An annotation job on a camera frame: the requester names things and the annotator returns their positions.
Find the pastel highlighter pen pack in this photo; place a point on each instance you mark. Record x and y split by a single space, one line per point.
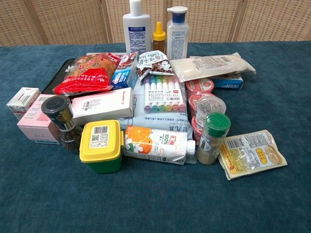
164 95

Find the orange juice carton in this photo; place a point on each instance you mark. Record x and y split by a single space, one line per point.
155 145

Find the small yellow-capped honey bottle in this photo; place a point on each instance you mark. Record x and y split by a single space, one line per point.
159 36

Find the yellow flat snack pouch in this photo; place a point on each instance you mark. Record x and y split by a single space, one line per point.
252 154

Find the white noodle packet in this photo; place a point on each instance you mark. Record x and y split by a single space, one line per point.
211 66

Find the pink square box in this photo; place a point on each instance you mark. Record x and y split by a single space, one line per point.
39 121

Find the red-lidded cup pack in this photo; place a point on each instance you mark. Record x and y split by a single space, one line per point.
198 92

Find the blue DEXIN box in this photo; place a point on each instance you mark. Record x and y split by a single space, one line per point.
229 82

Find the large pale blue pouch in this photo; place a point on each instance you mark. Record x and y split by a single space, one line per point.
167 122

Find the clear bottle with blue cap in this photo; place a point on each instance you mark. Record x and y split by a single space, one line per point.
177 36

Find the tall white lotion bottle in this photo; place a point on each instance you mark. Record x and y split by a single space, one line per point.
136 26

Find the teal table cloth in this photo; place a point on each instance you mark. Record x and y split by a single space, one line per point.
155 194

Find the white and red small box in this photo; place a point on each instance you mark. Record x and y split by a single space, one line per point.
22 102

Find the green-capped spice shaker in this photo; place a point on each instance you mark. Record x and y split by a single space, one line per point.
213 138

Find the woven folding screen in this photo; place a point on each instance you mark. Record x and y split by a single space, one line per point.
73 21

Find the small clear jar with seeds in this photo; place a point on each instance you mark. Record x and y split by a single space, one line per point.
209 108

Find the long white and pink box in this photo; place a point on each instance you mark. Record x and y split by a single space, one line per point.
103 105

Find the black pepper grinder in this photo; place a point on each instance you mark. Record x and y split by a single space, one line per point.
64 121

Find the black zip case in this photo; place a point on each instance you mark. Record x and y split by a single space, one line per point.
59 75

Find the blue and white toothpaste box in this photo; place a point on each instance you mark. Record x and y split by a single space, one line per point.
124 72

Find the yellow-lidded green container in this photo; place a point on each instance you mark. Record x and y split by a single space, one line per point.
100 146

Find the coffee milk candy bag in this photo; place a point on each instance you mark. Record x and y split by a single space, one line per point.
153 64

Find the red snack bag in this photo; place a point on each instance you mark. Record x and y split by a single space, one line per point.
85 72

